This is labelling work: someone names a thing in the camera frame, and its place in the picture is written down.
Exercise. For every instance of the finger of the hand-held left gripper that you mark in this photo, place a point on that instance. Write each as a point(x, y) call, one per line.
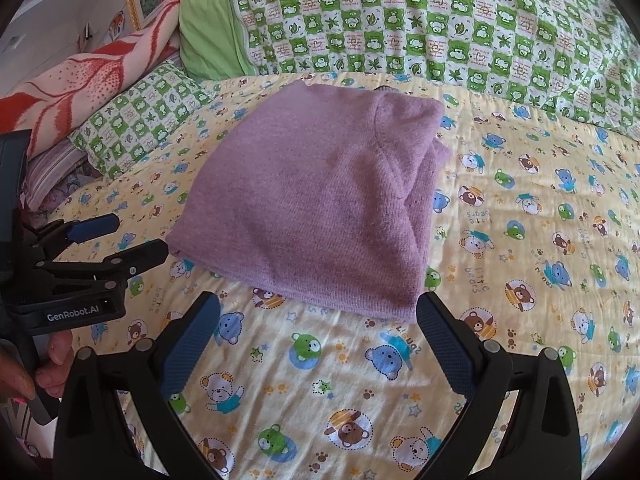
point(87, 230)
point(145, 255)

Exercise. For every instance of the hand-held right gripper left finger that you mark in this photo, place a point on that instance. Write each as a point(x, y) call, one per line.
point(192, 345)

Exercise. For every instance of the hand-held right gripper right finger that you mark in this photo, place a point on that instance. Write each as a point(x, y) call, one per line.
point(445, 350)

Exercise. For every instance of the mauve knit sweater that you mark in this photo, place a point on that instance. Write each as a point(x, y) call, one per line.
point(310, 195)

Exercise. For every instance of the person's left hand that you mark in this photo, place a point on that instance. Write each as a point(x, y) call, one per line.
point(55, 370)

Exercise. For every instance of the striped pink cloth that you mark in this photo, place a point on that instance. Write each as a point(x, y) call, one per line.
point(55, 175)

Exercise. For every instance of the yellow bear-print bed sheet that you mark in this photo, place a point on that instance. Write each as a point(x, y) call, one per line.
point(525, 260)

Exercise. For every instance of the green checked pillow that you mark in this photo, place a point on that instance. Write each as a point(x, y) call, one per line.
point(140, 115)

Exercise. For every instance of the red and white floral blanket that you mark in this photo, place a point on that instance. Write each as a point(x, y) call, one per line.
point(75, 80)

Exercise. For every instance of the white cabinet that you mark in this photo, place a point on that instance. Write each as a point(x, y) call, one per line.
point(75, 10)

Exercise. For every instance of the green checked quilt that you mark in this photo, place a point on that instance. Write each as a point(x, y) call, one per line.
point(450, 25)

